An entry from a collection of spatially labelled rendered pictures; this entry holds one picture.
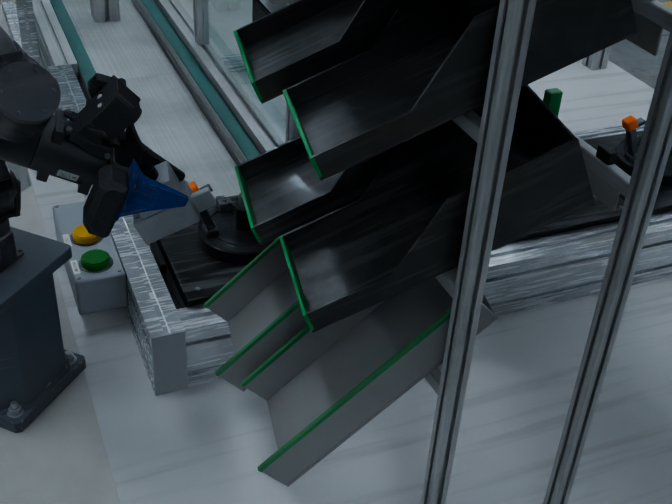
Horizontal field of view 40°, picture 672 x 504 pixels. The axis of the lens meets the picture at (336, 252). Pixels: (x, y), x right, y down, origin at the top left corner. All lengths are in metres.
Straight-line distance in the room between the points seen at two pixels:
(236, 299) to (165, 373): 0.16
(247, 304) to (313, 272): 0.27
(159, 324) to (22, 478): 0.25
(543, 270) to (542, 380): 0.18
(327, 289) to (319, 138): 0.16
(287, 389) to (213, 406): 0.22
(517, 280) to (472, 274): 0.61
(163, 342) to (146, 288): 0.11
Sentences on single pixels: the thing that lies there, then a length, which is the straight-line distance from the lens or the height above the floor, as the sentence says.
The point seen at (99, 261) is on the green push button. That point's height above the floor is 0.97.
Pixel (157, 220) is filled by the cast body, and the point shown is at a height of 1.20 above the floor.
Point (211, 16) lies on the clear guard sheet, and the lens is 1.95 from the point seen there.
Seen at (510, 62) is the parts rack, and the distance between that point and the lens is 0.72.
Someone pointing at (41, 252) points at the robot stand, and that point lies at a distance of 1.20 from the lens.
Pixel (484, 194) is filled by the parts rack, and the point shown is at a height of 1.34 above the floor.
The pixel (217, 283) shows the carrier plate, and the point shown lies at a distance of 1.27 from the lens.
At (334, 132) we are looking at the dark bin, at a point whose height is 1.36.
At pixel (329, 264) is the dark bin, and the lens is 0.90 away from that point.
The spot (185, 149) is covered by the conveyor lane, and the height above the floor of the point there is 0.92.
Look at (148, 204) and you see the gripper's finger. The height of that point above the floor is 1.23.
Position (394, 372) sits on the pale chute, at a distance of 0.90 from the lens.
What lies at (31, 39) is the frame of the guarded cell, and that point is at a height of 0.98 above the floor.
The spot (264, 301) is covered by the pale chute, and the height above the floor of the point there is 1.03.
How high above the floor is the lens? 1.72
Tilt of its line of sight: 34 degrees down
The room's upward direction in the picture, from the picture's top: 4 degrees clockwise
